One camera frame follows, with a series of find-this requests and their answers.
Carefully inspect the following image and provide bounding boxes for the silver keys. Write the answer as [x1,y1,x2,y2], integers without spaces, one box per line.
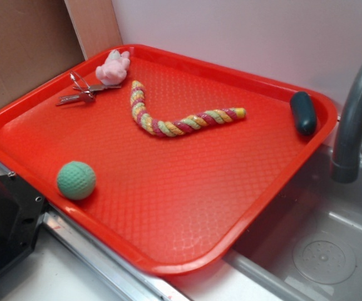
[56,71,122,107]

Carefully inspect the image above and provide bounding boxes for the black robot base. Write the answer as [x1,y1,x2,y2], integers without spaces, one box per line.
[0,175,46,276]

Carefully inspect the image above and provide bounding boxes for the red plastic tray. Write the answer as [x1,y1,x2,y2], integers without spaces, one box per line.
[0,45,337,276]

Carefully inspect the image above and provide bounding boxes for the pink plush toy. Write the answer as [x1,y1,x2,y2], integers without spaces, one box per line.
[95,50,130,85]

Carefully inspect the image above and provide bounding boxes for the green dimpled ball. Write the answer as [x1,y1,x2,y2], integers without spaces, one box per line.
[56,161,96,201]

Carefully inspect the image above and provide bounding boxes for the dark teal cylinder toy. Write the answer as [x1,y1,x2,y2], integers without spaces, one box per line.
[290,91,317,136]

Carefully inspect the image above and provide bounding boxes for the grey faucet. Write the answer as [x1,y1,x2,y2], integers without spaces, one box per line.
[330,66,362,183]

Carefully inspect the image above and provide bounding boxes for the grey plastic sink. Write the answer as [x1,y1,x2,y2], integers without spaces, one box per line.
[224,147,362,300]

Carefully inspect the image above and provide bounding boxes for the brown cardboard panel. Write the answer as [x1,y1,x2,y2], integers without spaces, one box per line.
[0,1,122,108]

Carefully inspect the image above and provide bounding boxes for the multicolour twisted rope toy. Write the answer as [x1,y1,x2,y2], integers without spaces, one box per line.
[130,80,247,138]

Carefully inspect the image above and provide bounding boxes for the silver metal rail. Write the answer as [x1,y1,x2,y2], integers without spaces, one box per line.
[0,163,185,300]

